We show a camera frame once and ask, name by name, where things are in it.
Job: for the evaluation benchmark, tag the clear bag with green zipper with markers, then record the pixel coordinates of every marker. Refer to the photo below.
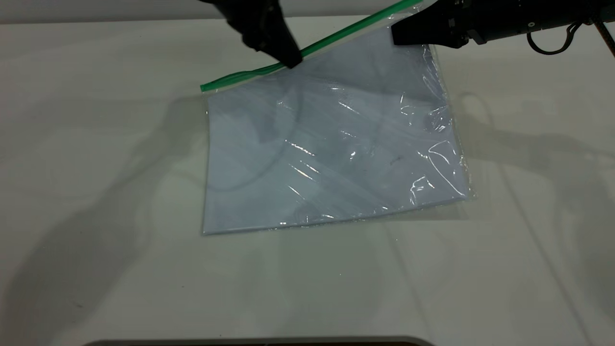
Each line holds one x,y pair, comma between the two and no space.
432,125

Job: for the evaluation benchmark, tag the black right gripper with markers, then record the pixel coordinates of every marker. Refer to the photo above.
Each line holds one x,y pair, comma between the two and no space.
495,19

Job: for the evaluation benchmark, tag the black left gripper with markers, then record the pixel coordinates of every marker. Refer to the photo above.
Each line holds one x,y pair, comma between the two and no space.
250,12

